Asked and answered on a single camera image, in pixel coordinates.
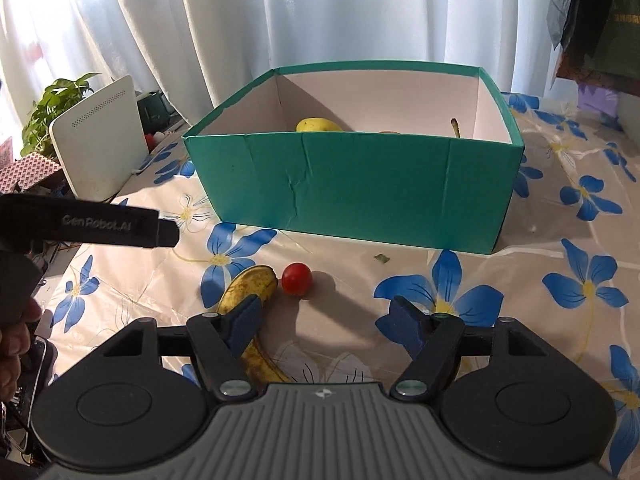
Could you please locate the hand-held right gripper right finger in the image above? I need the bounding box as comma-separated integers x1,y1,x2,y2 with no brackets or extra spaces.
387,296,544,402

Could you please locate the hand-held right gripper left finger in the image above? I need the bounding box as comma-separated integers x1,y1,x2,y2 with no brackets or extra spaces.
102,296,264,402

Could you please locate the brown-spotted ripe banana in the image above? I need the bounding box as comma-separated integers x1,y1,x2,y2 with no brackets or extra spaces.
216,265,294,386

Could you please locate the red tomato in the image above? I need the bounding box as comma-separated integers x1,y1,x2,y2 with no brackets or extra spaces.
281,262,314,295

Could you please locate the green cardboard box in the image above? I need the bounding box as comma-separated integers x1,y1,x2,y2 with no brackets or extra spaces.
182,60,526,256

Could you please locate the yellow apple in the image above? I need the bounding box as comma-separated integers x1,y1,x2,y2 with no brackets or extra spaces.
295,117,346,133

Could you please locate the person's left hand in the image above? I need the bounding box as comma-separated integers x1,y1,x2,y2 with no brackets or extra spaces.
0,302,43,402

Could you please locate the white plastic appliance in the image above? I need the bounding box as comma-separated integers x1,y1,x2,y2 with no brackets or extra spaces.
49,75,150,200

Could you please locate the red patterned box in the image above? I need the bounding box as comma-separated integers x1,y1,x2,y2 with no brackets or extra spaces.
0,152,63,194

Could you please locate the blue floral tablecloth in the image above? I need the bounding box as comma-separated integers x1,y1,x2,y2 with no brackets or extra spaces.
30,91,640,480

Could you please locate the green potted plant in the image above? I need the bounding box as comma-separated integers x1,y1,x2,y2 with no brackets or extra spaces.
20,72,103,161

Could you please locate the dark green mug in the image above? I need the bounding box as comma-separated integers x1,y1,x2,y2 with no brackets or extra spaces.
136,89,176,133

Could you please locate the purple box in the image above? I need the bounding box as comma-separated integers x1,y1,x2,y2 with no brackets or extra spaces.
577,82,622,127

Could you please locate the white curtain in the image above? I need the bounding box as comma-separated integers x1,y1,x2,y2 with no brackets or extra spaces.
0,0,583,128

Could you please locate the dark green paper bag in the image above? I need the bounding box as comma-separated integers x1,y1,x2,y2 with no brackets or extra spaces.
560,0,640,82

